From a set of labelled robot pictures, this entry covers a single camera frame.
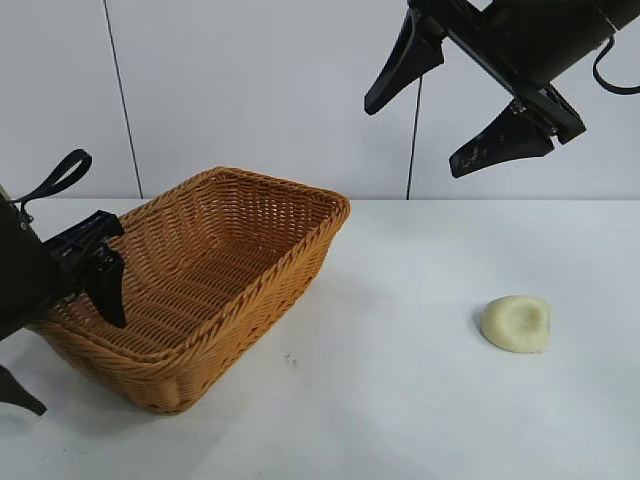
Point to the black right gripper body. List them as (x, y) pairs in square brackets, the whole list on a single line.
[(540, 40)]

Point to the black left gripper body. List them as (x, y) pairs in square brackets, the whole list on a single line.
[(20, 280)]

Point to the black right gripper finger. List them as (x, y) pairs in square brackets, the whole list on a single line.
[(509, 141), (411, 59)]

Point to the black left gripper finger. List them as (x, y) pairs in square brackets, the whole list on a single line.
[(17, 392), (109, 290)]

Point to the brown woven wicker basket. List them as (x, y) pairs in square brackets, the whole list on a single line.
[(210, 280)]

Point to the pale yellow egg yolk pastry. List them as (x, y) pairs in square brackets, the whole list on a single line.
[(515, 325)]

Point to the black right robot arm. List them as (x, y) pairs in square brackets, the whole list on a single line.
[(631, 7)]

